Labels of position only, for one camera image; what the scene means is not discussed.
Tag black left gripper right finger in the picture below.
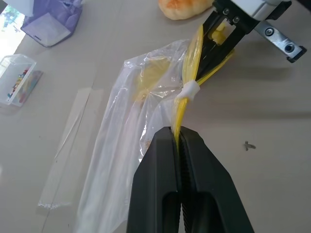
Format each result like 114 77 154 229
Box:
178 126 256 233

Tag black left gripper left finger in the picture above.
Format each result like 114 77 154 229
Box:
126 126 183 233

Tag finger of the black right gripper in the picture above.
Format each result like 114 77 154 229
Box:
199 24 255 80
196 8 221 81

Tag clear plastic bag yellow zip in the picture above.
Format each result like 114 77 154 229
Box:
77 23 237 233

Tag orange bread snack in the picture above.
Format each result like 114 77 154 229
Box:
157 0 215 20

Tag yellow snack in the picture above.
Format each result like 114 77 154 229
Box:
133 55 172 104

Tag flat clear plastic bag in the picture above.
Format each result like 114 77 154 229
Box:
37 86 105 210

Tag purple tissue box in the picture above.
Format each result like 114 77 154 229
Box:
20 0 84 48

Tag clear plastic box coloured pins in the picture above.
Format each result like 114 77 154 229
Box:
0 54 44 108

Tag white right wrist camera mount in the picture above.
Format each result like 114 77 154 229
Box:
229 0 293 20

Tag silver metal bracket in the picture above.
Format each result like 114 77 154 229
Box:
254 19 307 64

